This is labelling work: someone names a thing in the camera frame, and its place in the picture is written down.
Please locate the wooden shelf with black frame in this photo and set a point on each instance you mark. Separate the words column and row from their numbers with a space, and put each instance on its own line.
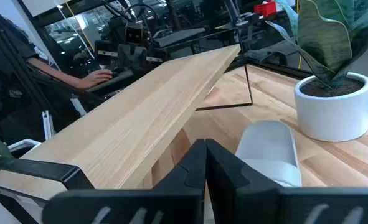
column 124, row 124

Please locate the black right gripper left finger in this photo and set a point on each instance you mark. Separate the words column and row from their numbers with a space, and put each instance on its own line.
column 171, row 205

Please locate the black computer mouse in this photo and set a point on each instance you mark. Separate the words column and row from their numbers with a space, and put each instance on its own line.
column 114, row 73

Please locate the person's hand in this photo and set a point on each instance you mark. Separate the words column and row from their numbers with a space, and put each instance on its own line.
column 96, row 77

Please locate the person's forearm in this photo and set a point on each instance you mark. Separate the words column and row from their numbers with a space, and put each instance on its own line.
column 56, row 73

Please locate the grey slide sandal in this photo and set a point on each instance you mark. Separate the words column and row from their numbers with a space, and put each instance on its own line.
column 264, row 146

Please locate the round white plant pot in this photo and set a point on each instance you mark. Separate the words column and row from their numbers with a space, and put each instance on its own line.
column 333, row 115

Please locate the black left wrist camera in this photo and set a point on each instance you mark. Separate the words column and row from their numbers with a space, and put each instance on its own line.
column 134, row 32

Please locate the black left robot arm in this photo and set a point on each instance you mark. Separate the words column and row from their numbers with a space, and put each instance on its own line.
column 118, row 28

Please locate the red box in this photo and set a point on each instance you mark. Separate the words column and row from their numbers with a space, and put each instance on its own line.
column 266, row 8

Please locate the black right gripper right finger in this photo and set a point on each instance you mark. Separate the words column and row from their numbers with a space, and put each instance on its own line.
column 249, row 205

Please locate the green snake plant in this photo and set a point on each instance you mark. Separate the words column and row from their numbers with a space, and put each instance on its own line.
column 323, row 40

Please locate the person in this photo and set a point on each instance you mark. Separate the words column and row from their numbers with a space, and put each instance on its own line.
column 3, row 62

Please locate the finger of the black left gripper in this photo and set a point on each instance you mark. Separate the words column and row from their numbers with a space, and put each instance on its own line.
column 125, row 57
column 139, row 57

